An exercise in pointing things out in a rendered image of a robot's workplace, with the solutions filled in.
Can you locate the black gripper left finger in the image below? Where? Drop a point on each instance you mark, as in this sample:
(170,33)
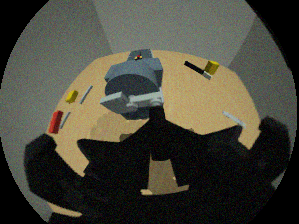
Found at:
(133,153)

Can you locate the red rectangular block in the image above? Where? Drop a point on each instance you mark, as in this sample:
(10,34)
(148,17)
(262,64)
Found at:
(55,123)

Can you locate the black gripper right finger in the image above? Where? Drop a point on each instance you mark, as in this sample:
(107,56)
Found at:
(188,150)

